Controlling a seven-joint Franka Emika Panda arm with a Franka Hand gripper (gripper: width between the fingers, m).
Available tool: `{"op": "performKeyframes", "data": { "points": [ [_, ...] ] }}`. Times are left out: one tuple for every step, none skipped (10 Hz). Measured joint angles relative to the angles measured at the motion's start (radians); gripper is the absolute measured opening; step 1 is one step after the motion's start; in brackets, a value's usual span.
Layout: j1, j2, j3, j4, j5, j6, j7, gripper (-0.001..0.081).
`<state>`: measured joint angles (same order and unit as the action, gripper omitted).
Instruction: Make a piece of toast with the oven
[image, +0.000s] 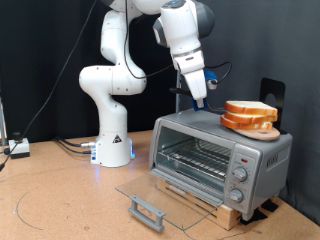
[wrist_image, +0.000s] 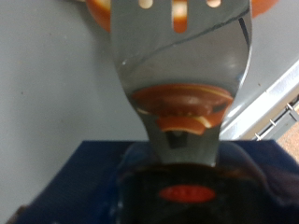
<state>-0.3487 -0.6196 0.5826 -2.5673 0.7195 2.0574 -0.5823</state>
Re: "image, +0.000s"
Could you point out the metal pole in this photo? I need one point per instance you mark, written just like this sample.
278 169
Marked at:
178 100

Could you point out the metal frame leg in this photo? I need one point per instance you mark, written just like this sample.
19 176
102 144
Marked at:
2 123

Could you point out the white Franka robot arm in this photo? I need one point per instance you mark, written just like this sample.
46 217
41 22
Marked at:
110 133

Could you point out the round wooden board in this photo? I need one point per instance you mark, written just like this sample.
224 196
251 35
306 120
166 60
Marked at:
263 134

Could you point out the silver toaster oven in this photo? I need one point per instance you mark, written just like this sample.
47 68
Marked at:
263 156

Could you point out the black wedge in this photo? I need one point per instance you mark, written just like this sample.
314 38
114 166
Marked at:
253 216

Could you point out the wrist camera on blue mount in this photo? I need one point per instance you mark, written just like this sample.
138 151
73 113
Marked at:
210 81

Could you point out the black metal bookend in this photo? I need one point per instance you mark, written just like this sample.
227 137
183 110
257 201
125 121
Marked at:
265 88

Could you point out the silver oven knob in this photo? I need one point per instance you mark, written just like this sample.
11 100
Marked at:
235 195
240 174

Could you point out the emergency stop button box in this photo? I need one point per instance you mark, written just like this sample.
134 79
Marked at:
19 146

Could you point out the grey backdrop curtain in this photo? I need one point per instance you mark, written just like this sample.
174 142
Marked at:
266 40

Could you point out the black backdrop curtain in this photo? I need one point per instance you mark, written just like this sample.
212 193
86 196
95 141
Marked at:
33 50

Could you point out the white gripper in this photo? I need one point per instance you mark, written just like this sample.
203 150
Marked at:
196 83

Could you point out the wooden block under oven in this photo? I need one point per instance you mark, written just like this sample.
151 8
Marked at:
230 216

